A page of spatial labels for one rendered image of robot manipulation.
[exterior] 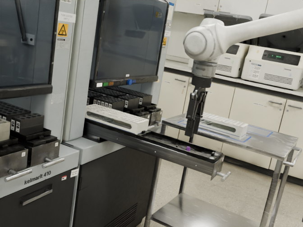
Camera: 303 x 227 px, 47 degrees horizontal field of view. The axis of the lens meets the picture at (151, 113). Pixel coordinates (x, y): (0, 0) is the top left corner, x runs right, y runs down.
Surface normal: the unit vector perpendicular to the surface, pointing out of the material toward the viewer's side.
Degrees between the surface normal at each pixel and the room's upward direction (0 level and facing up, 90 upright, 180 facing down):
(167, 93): 90
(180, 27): 90
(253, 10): 90
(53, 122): 90
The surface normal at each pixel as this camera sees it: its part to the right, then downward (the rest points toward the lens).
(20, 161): 0.87, 0.25
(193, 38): -0.44, 0.26
